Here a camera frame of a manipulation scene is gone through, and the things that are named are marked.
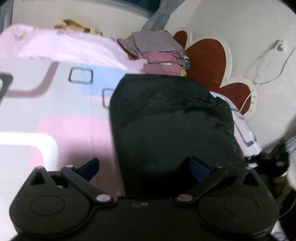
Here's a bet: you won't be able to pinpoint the black hooded puffer jacket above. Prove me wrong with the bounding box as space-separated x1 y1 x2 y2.
109 74 247 197

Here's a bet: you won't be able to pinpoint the stack of folded clothes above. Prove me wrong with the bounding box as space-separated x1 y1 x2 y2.
117 30 190 77

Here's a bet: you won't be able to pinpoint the patterned bed sheet mattress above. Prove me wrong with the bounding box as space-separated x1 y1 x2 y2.
0 24 263 241

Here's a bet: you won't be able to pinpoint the red white headboard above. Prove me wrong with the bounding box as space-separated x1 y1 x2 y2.
174 30 257 118

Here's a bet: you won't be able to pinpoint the pink blanket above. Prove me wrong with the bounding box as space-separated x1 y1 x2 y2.
1 25 144 73

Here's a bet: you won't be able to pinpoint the yellow patterned pillow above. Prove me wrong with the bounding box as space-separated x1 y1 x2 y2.
54 19 103 36

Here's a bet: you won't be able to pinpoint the right grey curtain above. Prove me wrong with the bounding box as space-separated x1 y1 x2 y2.
141 0 185 32

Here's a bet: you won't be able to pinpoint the white charging cable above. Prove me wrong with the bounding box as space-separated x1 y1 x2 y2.
238 39 296 113

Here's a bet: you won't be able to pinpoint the white wall socket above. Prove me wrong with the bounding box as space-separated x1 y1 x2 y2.
275 39 288 52

